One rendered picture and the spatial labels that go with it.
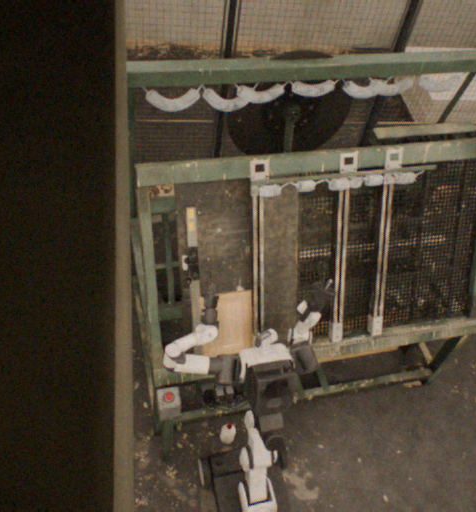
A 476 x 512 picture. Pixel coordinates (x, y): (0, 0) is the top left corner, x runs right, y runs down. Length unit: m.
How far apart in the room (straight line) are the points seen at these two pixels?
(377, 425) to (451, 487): 0.63
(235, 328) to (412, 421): 1.79
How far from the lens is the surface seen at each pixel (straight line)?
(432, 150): 3.44
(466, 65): 3.85
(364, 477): 4.32
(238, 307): 3.34
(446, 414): 4.76
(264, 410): 3.00
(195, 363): 2.88
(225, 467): 3.91
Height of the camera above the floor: 3.90
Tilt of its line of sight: 51 degrees down
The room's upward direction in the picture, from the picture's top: 11 degrees clockwise
